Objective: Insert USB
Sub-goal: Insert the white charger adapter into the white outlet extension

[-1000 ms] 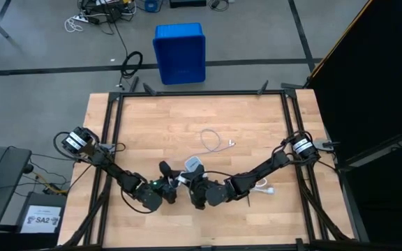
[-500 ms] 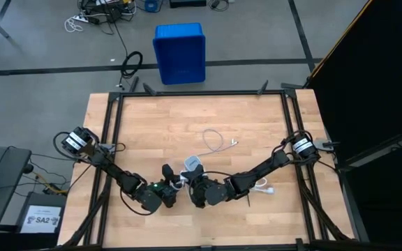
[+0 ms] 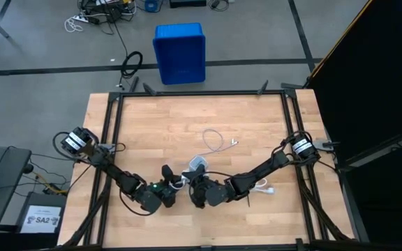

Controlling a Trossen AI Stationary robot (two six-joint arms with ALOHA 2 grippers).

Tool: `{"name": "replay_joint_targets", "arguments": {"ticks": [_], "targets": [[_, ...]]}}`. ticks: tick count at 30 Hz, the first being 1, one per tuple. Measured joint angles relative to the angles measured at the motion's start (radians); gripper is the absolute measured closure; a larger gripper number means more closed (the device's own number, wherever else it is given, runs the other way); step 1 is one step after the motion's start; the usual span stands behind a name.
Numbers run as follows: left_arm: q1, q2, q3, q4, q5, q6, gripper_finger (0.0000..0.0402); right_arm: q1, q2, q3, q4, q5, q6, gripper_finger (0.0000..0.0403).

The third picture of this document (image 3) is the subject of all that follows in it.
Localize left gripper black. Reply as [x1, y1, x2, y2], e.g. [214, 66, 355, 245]
[140, 164, 188, 214]

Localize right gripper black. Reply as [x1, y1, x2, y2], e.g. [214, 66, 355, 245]
[181, 163, 230, 209]

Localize white power strip tower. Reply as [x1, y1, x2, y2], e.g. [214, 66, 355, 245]
[189, 155, 209, 172]

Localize white braided USB cable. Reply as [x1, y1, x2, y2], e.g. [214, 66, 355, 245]
[177, 128, 240, 191]

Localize blue plastic bin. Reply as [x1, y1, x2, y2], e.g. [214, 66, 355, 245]
[151, 22, 207, 86]

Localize black box with SA2 label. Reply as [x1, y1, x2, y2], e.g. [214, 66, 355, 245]
[14, 190, 68, 245]

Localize black power adapter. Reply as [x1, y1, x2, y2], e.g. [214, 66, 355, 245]
[207, 0, 230, 12]

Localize small blue floor item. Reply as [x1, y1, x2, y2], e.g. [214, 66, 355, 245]
[144, 0, 161, 13]

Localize flat black box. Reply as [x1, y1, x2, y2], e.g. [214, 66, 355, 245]
[168, 0, 208, 9]

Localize white floor power strip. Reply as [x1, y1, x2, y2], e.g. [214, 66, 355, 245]
[64, 13, 99, 33]

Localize black partition with yellow edge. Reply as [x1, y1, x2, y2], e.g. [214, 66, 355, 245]
[305, 0, 402, 251]

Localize coiled black floor cable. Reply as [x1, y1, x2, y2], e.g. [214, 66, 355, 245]
[118, 50, 144, 89]

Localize yellow cable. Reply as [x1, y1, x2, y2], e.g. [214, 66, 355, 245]
[32, 170, 68, 197]

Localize tangled black floor cables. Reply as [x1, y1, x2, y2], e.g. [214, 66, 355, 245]
[77, 0, 139, 36]

